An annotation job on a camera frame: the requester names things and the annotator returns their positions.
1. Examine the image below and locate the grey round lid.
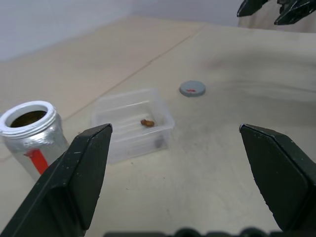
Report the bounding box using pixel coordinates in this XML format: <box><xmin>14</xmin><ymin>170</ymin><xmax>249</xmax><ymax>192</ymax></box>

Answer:
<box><xmin>179</xmin><ymin>80</ymin><xmax>207</xmax><ymax>98</ymax></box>

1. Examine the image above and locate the clear plastic container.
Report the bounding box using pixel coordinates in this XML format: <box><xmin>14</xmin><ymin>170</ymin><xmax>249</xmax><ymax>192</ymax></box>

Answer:
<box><xmin>91</xmin><ymin>88</ymin><xmax>176</xmax><ymax>165</ymax></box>

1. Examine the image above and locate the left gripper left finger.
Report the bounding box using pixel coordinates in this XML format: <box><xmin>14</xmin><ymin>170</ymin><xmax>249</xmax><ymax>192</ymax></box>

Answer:
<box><xmin>0</xmin><ymin>123</ymin><xmax>113</xmax><ymax>237</ymax></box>

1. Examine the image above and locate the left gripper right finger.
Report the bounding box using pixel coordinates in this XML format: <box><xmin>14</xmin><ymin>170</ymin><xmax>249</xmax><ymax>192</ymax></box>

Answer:
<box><xmin>238</xmin><ymin>123</ymin><xmax>316</xmax><ymax>233</ymax></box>

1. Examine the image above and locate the grey can with red label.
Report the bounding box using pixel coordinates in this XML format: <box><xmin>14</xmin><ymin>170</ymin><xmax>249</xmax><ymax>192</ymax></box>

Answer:
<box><xmin>0</xmin><ymin>100</ymin><xmax>70</xmax><ymax>182</ymax></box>

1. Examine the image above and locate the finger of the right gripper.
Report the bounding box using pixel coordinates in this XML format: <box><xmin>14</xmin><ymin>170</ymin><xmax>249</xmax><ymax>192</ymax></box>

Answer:
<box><xmin>274</xmin><ymin>0</ymin><xmax>316</xmax><ymax>26</ymax></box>
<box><xmin>237</xmin><ymin>0</ymin><xmax>269</xmax><ymax>18</ymax></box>

